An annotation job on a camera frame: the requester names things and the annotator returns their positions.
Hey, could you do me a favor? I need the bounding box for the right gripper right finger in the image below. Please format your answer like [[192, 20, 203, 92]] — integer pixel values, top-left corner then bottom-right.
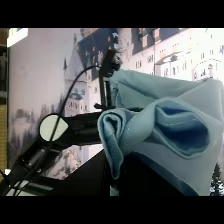
[[118, 152, 186, 197]]

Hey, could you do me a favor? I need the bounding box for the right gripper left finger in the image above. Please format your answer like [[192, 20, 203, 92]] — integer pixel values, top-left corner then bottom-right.
[[46, 150, 112, 197]]

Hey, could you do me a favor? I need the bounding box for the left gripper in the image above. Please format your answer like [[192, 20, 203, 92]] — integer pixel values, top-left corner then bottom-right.
[[65, 105, 108, 147]]

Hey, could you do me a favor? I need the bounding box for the light blue garment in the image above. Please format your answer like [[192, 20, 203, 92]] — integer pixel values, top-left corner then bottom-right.
[[96, 68, 224, 197]]

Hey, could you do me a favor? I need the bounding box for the black cable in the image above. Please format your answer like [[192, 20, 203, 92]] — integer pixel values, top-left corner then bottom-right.
[[0, 64, 102, 197]]

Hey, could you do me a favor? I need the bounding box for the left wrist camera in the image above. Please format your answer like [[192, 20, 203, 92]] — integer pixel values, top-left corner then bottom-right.
[[93, 48, 122, 112]]

